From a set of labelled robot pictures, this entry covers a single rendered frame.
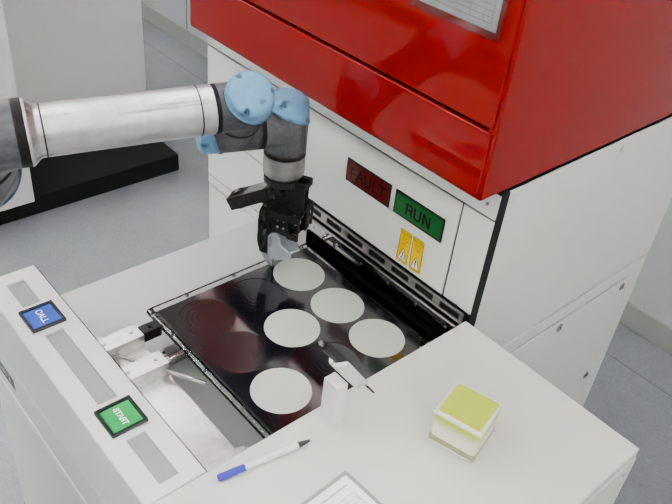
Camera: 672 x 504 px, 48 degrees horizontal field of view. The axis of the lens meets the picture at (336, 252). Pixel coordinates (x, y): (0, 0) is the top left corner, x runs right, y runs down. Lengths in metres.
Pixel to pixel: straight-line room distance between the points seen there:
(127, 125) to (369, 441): 0.56
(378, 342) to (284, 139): 0.39
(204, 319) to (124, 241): 1.75
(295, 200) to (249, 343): 0.27
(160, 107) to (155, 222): 2.10
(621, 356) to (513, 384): 1.70
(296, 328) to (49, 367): 0.42
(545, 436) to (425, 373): 0.20
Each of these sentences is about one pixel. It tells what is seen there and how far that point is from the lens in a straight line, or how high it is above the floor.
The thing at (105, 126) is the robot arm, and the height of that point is 1.31.
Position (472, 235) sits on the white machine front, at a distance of 1.27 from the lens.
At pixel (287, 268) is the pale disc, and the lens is 1.50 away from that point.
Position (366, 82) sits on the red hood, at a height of 1.31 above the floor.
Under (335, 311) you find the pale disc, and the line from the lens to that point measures 1.42.
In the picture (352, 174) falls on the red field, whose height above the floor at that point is 1.10.
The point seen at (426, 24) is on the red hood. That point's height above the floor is 1.44.
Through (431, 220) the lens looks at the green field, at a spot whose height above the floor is 1.11.
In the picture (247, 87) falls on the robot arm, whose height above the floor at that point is 1.35.
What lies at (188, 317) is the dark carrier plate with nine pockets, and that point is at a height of 0.90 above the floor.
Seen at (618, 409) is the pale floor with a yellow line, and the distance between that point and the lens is 2.74.
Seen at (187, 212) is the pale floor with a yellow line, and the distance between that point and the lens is 3.27.
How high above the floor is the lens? 1.82
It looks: 36 degrees down
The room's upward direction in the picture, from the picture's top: 7 degrees clockwise
